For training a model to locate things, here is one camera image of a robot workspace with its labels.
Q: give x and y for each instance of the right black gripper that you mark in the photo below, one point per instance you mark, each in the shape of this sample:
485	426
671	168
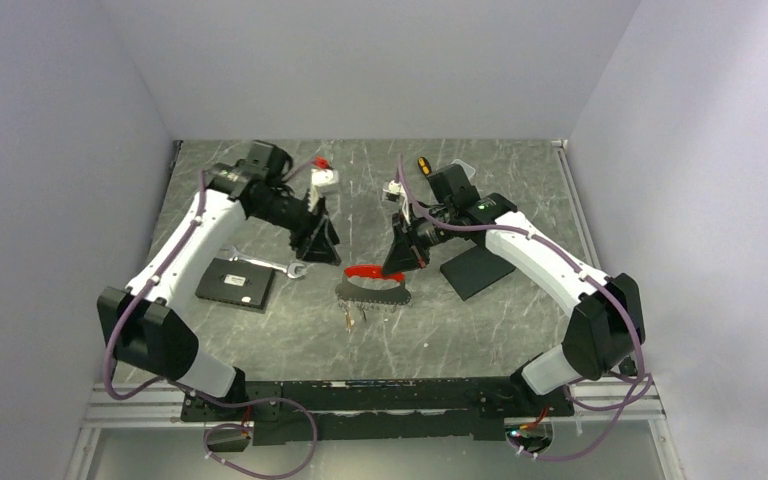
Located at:
406	254

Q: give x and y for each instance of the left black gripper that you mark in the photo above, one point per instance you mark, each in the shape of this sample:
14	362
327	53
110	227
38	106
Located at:
314	239

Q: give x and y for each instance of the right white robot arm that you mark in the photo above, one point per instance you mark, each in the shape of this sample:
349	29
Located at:
605	313

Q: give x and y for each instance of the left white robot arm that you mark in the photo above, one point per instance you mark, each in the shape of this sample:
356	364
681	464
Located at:
141	321

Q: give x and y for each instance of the silver open-end wrench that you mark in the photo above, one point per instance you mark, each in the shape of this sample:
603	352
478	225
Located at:
293	269

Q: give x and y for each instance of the black flat rectangular pad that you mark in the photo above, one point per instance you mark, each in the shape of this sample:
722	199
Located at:
475	270

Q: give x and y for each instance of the black box with label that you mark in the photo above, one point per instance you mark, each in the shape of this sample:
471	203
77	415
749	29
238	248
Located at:
237	283

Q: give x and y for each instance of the yellow black screwdriver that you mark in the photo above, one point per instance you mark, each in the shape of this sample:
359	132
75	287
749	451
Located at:
424	166

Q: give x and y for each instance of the white square box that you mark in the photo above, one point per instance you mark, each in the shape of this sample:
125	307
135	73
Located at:
469	170

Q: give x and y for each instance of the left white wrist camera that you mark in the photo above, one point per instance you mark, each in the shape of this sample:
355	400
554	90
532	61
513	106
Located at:
323	182

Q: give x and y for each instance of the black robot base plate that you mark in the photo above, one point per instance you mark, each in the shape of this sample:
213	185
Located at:
476	407

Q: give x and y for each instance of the aluminium frame rail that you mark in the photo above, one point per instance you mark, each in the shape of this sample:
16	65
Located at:
158	406

